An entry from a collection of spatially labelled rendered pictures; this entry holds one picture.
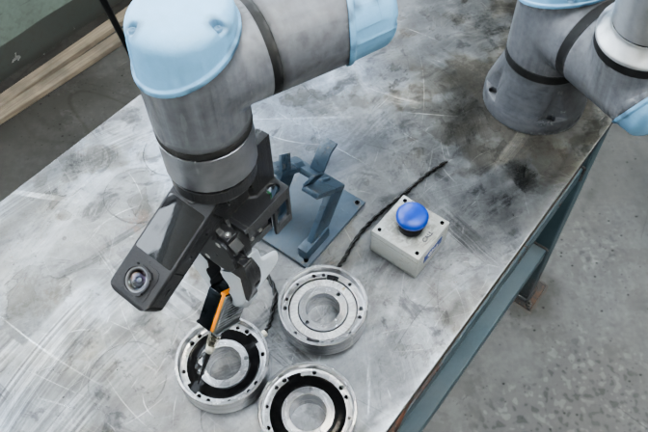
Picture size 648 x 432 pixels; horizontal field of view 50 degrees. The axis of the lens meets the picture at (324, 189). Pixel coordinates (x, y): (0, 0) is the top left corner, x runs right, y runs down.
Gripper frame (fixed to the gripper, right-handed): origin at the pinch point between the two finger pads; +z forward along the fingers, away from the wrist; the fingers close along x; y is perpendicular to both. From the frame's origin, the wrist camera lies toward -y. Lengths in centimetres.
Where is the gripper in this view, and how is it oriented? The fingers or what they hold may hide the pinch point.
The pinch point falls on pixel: (227, 295)
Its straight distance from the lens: 72.8
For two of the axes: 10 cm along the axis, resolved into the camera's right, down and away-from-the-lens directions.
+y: 6.0, -6.4, 4.7
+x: -8.0, -4.7, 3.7
